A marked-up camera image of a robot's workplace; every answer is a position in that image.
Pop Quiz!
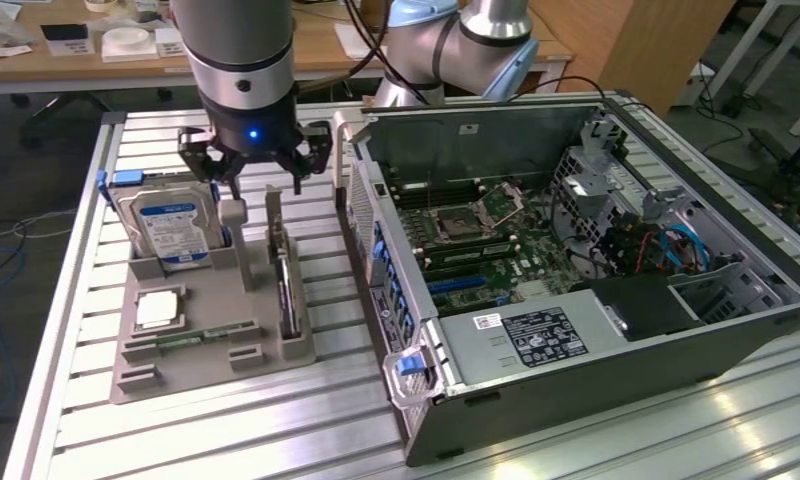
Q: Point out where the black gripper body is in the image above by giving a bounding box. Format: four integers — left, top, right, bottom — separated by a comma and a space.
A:
201, 92, 305, 166

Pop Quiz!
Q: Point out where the hard disk blue carrier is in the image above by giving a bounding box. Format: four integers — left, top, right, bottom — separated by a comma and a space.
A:
97, 167, 231, 274

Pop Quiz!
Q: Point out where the white labelled box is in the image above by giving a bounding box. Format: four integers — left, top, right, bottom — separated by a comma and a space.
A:
151, 27, 187, 58

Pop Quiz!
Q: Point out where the white paper stack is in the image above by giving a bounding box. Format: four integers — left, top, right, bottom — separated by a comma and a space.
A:
334, 22, 378, 60

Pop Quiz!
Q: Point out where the black office chair base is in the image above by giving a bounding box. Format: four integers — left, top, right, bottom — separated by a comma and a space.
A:
11, 92, 174, 149

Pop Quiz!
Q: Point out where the white box with round bowl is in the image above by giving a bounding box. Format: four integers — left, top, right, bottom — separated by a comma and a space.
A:
99, 27, 161, 64

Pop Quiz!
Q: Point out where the CPU socket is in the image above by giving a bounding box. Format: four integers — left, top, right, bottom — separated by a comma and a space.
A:
436, 205, 485, 244

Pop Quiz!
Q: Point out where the wooden desk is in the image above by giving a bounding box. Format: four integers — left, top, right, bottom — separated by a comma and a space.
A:
0, 0, 574, 96

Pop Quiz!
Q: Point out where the silver socket cover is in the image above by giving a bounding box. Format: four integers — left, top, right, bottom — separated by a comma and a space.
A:
477, 180, 526, 221

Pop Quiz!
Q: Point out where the black and white small box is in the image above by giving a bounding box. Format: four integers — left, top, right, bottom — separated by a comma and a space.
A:
38, 23, 95, 57

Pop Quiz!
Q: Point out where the silver CPU chip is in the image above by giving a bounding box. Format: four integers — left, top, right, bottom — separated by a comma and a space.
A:
134, 293, 179, 331

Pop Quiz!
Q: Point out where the black expansion slot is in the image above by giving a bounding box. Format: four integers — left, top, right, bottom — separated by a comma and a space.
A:
422, 267, 474, 284

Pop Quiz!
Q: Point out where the grey parts rack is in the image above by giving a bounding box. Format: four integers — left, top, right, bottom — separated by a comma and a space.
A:
109, 197, 318, 406

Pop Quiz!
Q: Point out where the blue expansion slot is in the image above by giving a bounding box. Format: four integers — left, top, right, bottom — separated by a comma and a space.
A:
429, 276, 480, 295

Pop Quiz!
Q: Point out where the green RAM stick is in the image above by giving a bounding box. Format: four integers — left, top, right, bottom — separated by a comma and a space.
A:
155, 322, 258, 349

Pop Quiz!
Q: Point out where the green motherboard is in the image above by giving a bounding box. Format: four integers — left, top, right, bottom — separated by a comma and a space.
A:
382, 169, 601, 319

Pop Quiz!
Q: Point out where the perforated metal drive cage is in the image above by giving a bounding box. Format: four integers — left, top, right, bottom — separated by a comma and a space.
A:
549, 107, 641, 246

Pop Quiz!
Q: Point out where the silver chipset heatsink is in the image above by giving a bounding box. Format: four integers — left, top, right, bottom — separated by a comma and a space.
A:
516, 278, 556, 302

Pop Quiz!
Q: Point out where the blue case release latch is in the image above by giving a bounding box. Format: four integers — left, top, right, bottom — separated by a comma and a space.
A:
396, 352, 433, 377

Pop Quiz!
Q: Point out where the grey power supply unit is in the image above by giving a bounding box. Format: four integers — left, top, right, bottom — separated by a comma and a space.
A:
437, 289, 632, 390

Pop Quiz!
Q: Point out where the wooden cabinet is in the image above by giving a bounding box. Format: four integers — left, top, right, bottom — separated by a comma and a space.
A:
525, 0, 739, 116

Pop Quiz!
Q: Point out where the dark grey open PC case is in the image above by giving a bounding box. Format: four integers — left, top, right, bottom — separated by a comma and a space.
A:
332, 94, 800, 469

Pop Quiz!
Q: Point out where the black floor equipment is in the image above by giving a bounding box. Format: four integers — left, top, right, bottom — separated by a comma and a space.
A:
745, 127, 800, 226

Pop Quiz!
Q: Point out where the silver metal disk bay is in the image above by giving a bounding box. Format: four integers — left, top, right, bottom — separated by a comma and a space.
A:
665, 257, 785, 326

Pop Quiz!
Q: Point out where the blue data wire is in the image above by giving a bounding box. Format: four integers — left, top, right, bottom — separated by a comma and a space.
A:
658, 224, 712, 275

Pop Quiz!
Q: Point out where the white desk frame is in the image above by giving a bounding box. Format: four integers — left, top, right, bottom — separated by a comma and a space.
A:
703, 0, 800, 136

